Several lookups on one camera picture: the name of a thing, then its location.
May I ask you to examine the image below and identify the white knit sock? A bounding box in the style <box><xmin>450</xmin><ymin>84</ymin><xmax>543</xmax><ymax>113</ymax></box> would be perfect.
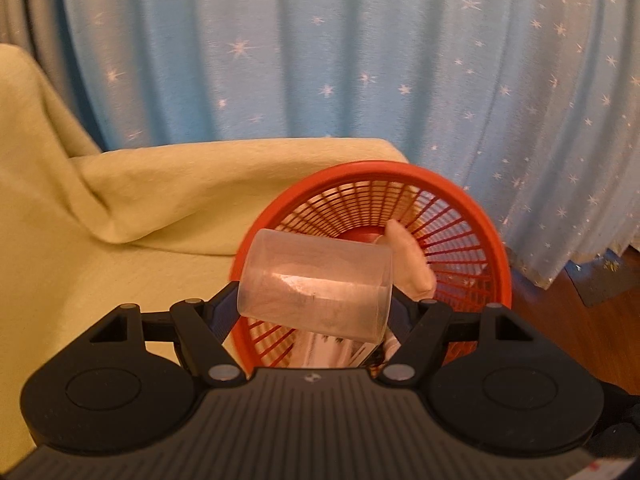
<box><xmin>382</xmin><ymin>220</ymin><xmax>437</xmax><ymax>297</ymax></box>

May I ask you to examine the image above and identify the yellow-green blanket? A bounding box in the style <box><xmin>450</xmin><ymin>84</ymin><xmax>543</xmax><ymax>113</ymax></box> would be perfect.
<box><xmin>0</xmin><ymin>42</ymin><xmax>411</xmax><ymax>466</ymax></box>

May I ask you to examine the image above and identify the dark floor mat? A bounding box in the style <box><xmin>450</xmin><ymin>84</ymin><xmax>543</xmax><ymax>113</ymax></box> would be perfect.
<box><xmin>570</xmin><ymin>250</ymin><xmax>640</xmax><ymax>308</ymax></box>

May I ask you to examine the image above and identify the grey curtain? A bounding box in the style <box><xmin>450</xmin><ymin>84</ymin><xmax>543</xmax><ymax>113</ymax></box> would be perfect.
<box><xmin>0</xmin><ymin>0</ymin><xmax>101</xmax><ymax>153</ymax></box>

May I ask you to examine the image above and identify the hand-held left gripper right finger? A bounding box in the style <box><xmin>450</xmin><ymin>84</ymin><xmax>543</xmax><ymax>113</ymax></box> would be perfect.
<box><xmin>377</xmin><ymin>292</ymin><xmax>533</xmax><ymax>386</ymax></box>

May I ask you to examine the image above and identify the orange plastic mesh basket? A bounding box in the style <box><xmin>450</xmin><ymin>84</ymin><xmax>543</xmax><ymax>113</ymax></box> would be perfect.
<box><xmin>229</xmin><ymin>161</ymin><xmax>513</xmax><ymax>371</ymax></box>

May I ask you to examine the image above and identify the blue star-print curtain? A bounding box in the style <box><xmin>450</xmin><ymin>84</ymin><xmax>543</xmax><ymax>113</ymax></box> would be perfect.
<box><xmin>57</xmin><ymin>0</ymin><xmax>640</xmax><ymax>288</ymax></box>

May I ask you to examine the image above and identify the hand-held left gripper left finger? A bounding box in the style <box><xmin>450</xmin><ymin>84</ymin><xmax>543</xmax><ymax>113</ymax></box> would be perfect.
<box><xmin>90</xmin><ymin>280</ymin><xmax>246</xmax><ymax>386</ymax></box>

